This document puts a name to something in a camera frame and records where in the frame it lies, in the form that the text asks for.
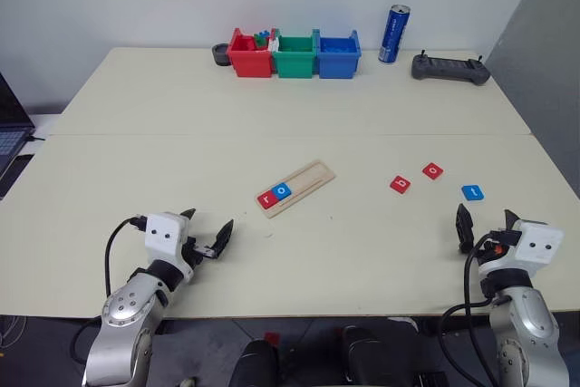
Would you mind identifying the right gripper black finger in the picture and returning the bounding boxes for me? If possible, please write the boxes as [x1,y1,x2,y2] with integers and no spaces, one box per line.
[454,203,476,255]
[503,208,523,233]

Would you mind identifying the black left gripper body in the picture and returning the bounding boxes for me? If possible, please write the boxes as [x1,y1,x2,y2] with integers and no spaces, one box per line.
[180,235,217,270]

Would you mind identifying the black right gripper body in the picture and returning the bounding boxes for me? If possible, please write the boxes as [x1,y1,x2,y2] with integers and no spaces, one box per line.
[476,227,522,266]

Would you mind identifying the wooden letter tray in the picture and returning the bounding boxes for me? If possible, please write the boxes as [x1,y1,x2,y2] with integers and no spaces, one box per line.
[255,159,336,220]

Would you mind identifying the dark rounded shape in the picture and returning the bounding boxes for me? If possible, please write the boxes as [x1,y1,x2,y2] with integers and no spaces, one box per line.
[339,325,422,387]
[228,339,280,387]

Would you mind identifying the dark grey round cup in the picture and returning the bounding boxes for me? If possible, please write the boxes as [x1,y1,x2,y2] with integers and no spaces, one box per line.
[211,42,235,68]

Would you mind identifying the grey remote controller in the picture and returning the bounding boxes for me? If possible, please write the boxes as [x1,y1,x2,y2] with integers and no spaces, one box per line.
[411,50,491,87]

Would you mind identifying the red plastic bin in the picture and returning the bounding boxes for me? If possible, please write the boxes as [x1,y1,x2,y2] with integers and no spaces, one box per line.
[227,27,276,79]

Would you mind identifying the green plastic bin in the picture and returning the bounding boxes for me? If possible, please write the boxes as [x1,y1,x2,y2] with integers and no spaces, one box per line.
[271,33,317,80]

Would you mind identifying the open laptop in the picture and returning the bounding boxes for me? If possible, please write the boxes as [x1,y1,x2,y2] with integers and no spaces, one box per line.
[0,72,36,170]

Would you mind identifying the blue drink can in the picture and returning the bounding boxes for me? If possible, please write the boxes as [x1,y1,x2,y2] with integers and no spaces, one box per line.
[378,4,412,64]

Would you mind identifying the blue plastic bin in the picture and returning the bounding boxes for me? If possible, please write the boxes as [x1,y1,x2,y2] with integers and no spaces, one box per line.
[312,28,363,80]

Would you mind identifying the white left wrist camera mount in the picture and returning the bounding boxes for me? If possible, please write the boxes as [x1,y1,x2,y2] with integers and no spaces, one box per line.
[143,212,194,270]

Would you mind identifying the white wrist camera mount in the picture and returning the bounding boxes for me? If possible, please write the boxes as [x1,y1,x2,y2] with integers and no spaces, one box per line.
[511,219,566,277]
[143,212,194,270]

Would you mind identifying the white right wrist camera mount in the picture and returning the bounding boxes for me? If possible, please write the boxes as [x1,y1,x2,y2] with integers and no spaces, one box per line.
[511,219,566,277]

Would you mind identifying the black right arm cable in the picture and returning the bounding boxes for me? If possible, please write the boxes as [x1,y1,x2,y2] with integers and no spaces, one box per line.
[438,232,513,387]

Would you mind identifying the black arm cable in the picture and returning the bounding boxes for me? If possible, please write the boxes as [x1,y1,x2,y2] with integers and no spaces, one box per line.
[438,232,513,387]
[72,214,149,365]

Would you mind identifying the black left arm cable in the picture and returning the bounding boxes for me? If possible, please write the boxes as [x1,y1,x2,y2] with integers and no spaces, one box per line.
[72,214,149,365]

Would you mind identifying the thin white wires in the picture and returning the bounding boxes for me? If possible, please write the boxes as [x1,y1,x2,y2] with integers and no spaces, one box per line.
[0,314,28,361]

